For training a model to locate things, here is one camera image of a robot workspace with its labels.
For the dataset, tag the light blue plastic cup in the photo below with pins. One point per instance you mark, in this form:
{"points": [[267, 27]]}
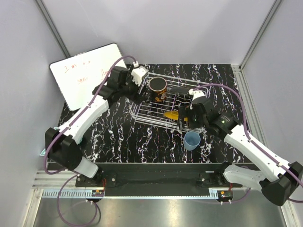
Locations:
{"points": [[191, 140]]}

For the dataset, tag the yellow round plate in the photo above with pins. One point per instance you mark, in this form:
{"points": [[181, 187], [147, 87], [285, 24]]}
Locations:
{"points": [[173, 115]]}

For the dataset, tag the teal cat ear headphones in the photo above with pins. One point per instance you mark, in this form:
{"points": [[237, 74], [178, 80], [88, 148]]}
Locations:
{"points": [[42, 154]]}

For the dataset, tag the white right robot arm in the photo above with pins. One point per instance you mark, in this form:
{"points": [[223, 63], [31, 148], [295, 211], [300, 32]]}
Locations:
{"points": [[276, 178]]}

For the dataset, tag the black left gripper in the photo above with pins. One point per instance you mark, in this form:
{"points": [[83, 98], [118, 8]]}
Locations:
{"points": [[141, 96]]}

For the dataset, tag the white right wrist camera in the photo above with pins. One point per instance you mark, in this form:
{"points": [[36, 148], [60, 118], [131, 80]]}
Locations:
{"points": [[197, 96]]}

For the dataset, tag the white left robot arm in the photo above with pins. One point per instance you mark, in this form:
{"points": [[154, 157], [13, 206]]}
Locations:
{"points": [[62, 145]]}

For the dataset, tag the white whiteboard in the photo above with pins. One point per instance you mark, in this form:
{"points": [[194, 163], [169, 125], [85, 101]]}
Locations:
{"points": [[77, 76]]}

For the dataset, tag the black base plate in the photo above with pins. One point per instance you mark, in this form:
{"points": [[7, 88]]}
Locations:
{"points": [[156, 180]]}

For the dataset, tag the white wire dish rack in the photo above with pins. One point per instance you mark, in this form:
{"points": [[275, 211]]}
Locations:
{"points": [[153, 113]]}

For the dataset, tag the black marble mat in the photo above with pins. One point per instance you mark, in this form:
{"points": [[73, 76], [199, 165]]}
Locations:
{"points": [[116, 137]]}

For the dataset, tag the red bowl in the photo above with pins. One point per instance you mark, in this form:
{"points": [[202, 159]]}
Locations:
{"points": [[156, 90]]}

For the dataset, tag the black floral square plate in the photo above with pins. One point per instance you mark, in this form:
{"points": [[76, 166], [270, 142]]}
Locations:
{"points": [[180, 90]]}

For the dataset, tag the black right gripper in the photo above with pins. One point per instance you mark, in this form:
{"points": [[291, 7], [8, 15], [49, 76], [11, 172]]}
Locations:
{"points": [[185, 112]]}

